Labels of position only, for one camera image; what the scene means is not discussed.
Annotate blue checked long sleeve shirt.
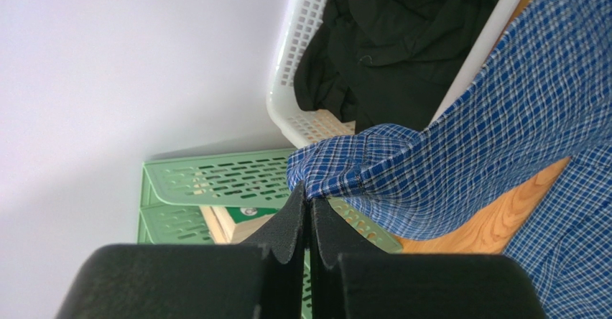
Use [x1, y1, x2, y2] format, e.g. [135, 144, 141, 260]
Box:
[287, 0, 611, 318]

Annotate white plastic basket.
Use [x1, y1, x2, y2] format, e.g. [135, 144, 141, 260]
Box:
[266, 0, 521, 148]

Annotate black garment in basket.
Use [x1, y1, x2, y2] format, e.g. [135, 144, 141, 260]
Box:
[293, 0, 499, 132]

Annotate green plastic file organizer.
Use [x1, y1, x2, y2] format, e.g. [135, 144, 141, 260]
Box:
[137, 147, 404, 319]

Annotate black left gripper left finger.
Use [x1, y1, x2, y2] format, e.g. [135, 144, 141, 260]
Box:
[57, 185, 306, 318]

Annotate tan book in organizer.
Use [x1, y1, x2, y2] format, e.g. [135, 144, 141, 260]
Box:
[200, 205, 279, 244]

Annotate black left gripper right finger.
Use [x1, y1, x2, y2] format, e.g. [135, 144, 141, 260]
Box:
[310, 199, 544, 318]

